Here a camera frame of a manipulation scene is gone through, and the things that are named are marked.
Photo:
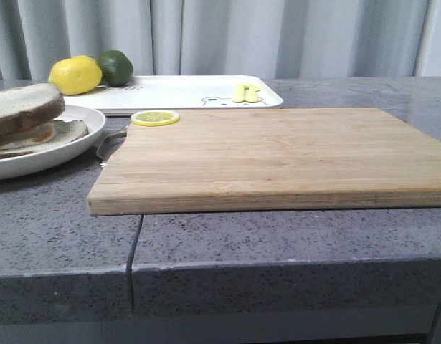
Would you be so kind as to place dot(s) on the fried egg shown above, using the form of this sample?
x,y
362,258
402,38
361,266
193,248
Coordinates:
x,y
28,137

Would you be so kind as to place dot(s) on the bread slice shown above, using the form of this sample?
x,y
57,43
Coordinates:
x,y
29,106
65,132

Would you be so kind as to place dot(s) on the white round plate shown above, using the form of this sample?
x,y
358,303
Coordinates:
x,y
36,162

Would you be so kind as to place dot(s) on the white bear-print tray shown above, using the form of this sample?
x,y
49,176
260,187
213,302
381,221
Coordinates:
x,y
170,92

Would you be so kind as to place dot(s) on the wooden cutting board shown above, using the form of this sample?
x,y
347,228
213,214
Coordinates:
x,y
270,159

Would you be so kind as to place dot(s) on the yellow plastic fork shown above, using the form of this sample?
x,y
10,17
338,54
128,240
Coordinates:
x,y
238,94

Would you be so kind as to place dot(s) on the yellow plastic knife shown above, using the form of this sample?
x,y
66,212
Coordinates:
x,y
251,95

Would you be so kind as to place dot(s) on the lemon slice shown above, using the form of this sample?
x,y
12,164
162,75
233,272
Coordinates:
x,y
152,118

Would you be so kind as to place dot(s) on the grey pleated curtain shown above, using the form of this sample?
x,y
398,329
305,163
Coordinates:
x,y
268,39

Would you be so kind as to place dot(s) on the green lime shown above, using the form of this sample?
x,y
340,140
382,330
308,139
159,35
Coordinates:
x,y
116,68

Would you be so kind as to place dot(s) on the yellow lemon front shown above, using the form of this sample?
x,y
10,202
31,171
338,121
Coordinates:
x,y
76,75

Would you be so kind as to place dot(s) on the metal cutting board handle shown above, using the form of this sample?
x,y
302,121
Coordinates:
x,y
105,143

